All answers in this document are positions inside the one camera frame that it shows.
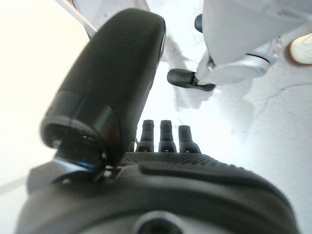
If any white shoe brown sole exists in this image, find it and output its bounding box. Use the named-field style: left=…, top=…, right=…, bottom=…
left=283, top=32, right=312, bottom=67

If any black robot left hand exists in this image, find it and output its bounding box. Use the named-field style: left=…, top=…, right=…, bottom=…
left=14, top=8, right=300, bottom=234

